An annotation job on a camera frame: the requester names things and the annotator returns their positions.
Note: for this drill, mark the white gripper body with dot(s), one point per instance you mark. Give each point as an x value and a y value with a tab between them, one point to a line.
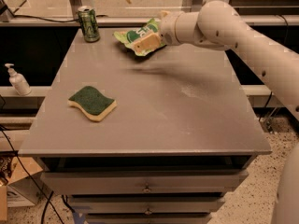
167	28

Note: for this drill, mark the green rice chip bag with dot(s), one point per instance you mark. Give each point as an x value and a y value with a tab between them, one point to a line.
129	37

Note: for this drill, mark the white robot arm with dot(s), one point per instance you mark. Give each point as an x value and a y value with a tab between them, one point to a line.
271	195

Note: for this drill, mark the green soda can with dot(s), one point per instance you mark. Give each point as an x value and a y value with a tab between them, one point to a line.
88	23

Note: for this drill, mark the green and yellow sponge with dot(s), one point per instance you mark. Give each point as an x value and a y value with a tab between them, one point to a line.
92	103

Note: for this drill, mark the white pump bottle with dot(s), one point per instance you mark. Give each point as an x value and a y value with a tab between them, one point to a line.
17	80

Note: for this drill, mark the grey top drawer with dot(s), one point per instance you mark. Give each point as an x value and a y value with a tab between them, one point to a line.
143	182

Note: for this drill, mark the grey drawer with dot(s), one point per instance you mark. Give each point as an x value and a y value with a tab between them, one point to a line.
143	182
156	204
149	219

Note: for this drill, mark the grey middle drawer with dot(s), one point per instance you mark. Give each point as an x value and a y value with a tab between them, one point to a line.
156	204

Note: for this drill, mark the grey bottom drawer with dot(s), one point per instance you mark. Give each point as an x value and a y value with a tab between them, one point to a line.
149	219

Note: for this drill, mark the cardboard box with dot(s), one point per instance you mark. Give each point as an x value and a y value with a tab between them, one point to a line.
23	188

